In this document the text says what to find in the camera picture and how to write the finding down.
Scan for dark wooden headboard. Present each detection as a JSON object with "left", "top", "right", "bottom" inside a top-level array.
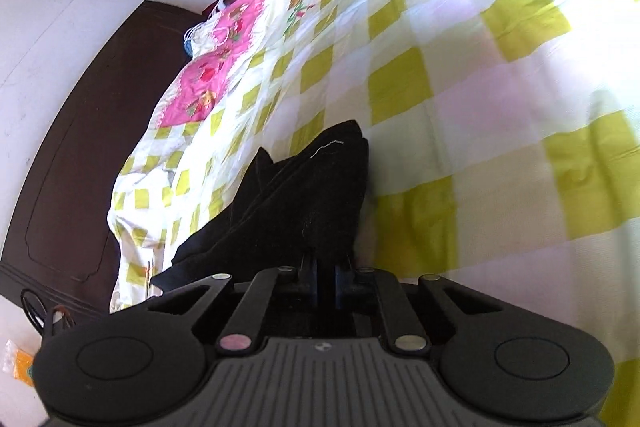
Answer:
[{"left": 0, "top": 0, "right": 203, "bottom": 325}]

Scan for checkered floral bed sheet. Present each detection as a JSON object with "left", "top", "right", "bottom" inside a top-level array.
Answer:
[{"left": 107, "top": 0, "right": 640, "bottom": 427}]

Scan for black cable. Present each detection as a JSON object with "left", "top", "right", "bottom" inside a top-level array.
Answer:
[{"left": 19, "top": 288, "right": 77, "bottom": 339}]

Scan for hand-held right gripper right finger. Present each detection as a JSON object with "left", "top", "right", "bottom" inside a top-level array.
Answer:
[{"left": 333, "top": 262, "right": 504, "bottom": 353}]

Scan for black pants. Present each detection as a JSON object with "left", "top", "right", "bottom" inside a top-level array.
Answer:
[{"left": 150, "top": 119, "right": 372, "bottom": 300}]

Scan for orange packet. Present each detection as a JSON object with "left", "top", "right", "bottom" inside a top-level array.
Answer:
[{"left": 0, "top": 338, "right": 40, "bottom": 384}]

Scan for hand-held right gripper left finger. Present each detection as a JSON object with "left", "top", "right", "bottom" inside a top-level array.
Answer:
[{"left": 148, "top": 256, "right": 320, "bottom": 354}]

